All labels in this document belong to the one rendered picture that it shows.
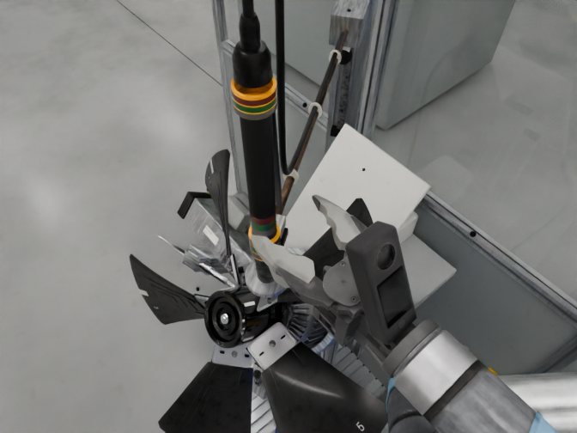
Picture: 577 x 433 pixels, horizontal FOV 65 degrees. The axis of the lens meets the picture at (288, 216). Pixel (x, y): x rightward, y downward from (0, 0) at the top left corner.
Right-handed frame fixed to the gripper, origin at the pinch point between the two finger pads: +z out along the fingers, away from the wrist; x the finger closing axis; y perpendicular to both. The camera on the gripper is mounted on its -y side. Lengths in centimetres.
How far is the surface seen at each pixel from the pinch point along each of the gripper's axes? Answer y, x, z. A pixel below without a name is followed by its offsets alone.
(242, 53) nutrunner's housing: -19.6, -1.4, 4.5
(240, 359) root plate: 57, -6, 10
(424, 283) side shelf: 81, 55, 2
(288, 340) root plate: 48.6, 3.0, 3.9
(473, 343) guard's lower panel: 114, 70, -18
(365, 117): 54, 71, 48
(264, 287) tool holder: 19.7, -1.9, 3.6
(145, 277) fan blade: 56, -12, 41
